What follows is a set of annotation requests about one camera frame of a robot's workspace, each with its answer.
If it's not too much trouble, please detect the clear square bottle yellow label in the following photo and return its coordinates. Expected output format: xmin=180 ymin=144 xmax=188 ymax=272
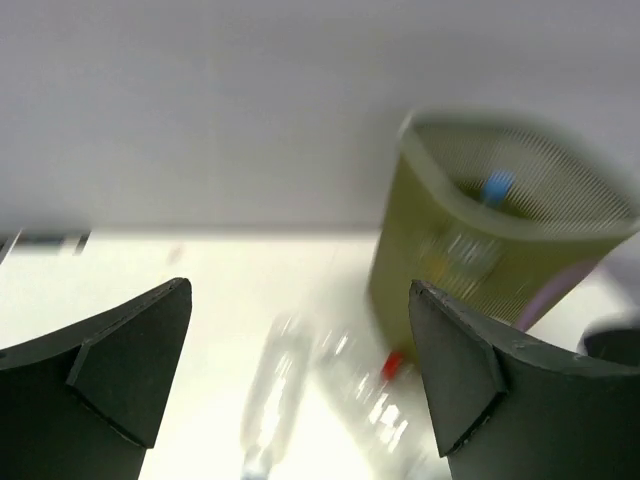
xmin=421 ymin=226 xmax=502 ymax=298

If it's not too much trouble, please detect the crushed bottle red label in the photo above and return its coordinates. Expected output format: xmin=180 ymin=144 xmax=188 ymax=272
xmin=380 ymin=351 xmax=413 ymax=382

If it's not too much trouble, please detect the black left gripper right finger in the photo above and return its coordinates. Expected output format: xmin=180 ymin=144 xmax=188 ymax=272
xmin=409 ymin=281 xmax=639 ymax=479

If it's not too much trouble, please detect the green mesh waste bin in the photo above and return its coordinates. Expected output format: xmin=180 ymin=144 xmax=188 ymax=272
xmin=369 ymin=110 xmax=639 ymax=359

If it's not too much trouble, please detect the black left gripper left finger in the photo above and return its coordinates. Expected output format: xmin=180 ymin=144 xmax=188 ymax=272
xmin=1 ymin=278 xmax=192 ymax=480

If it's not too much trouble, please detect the clear bottle blue label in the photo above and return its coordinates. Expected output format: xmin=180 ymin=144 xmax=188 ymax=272
xmin=480 ymin=170 xmax=515 ymax=208

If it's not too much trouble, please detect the clear ribbed bottle blue cap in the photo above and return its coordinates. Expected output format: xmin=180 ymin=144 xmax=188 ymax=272
xmin=314 ymin=328 xmax=430 ymax=479

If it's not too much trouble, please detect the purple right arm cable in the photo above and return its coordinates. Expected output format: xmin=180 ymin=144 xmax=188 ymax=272
xmin=514 ymin=259 xmax=599 ymax=334

